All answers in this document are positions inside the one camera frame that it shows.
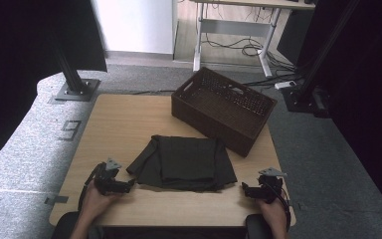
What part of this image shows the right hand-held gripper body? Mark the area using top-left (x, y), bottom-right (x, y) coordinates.
top-left (249, 166), bottom-right (288, 204)

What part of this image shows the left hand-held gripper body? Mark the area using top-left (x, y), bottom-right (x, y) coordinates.
top-left (94, 157), bottom-right (127, 196)

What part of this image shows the dark cloth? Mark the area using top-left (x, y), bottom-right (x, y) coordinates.
top-left (125, 134), bottom-right (239, 193)

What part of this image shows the brown wicker basket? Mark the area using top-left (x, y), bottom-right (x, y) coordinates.
top-left (170, 67), bottom-right (279, 158)

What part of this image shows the person's left hand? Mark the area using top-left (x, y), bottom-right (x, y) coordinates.
top-left (85, 180), bottom-right (123, 223)

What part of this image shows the person's right hand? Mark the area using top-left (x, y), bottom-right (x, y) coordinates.
top-left (256, 196), bottom-right (288, 231)

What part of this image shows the person's right leg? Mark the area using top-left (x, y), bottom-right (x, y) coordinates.
top-left (245, 213), bottom-right (274, 239)

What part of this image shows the person's leg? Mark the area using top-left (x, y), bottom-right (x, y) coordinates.
top-left (51, 211), bottom-right (93, 239)
top-left (245, 213), bottom-right (274, 239)

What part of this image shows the grey tape strip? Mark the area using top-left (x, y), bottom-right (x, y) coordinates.
top-left (44, 195), bottom-right (70, 206)

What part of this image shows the person's left leg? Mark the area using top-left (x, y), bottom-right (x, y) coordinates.
top-left (51, 211), bottom-right (93, 239)

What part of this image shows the black stand base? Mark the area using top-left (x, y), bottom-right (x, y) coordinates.
top-left (281, 85), bottom-right (332, 120)

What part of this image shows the black metal stand with plate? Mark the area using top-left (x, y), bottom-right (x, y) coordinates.
top-left (51, 33), bottom-right (101, 103)

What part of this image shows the white power adapter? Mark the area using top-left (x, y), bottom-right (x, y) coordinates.
top-left (274, 80), bottom-right (297, 91)

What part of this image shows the black curtain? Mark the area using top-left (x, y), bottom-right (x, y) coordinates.
top-left (0, 0), bottom-right (108, 174)
top-left (296, 0), bottom-right (382, 227)

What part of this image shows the white cabinet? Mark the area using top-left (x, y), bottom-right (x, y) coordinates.
top-left (91, 0), bottom-right (179, 56)

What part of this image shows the white framed desk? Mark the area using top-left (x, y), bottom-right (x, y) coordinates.
top-left (190, 0), bottom-right (316, 79)

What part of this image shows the right hand-held gripper cable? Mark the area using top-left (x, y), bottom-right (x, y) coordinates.
top-left (268, 181), bottom-right (292, 233)

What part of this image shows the hand-held gripper cable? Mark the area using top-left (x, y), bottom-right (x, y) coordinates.
top-left (268, 181), bottom-right (292, 233)
top-left (77, 161), bottom-right (106, 212)

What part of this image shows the left hand-held gripper cable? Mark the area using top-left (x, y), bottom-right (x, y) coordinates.
top-left (77, 161), bottom-right (106, 212)

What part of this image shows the black floor cable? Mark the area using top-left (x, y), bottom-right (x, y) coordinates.
top-left (129, 74), bottom-right (300, 97)

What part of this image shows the tangle of black cables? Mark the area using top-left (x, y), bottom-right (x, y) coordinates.
top-left (200, 35), bottom-right (296, 73)

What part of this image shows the black metal stand post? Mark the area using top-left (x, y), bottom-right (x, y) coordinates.
top-left (299, 0), bottom-right (361, 98)

